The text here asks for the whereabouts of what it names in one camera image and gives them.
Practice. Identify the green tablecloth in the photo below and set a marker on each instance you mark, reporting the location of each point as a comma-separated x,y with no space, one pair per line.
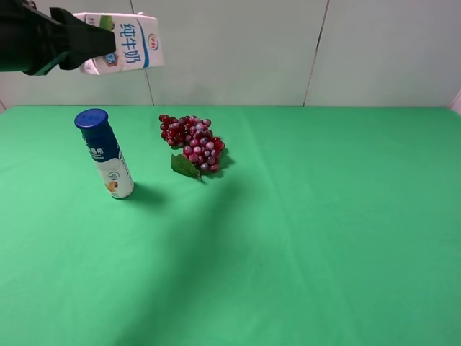
323,226

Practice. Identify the red grape bunch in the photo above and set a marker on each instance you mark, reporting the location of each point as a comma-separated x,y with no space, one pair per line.
199,149

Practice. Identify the white blue milk carton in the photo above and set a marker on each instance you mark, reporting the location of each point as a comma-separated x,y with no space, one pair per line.
137,40

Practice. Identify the blue white yogurt bottle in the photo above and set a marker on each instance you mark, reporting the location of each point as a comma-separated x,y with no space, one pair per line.
105,151

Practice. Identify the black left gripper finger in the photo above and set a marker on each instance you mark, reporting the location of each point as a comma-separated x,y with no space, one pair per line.
75,41

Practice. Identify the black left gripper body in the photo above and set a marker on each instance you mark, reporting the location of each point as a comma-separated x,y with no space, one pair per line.
31,42

